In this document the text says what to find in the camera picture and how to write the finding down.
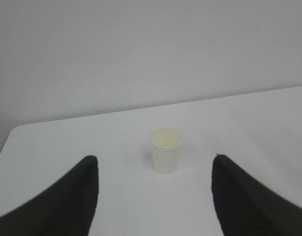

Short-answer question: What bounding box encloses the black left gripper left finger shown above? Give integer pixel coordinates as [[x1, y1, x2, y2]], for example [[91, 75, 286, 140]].
[[0, 156, 99, 236]]

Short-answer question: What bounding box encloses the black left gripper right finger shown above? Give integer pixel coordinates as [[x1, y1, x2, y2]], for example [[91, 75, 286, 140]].
[[211, 154, 302, 236]]

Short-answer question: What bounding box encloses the white paper cup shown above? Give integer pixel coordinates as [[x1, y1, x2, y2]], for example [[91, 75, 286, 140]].
[[150, 127, 183, 175]]

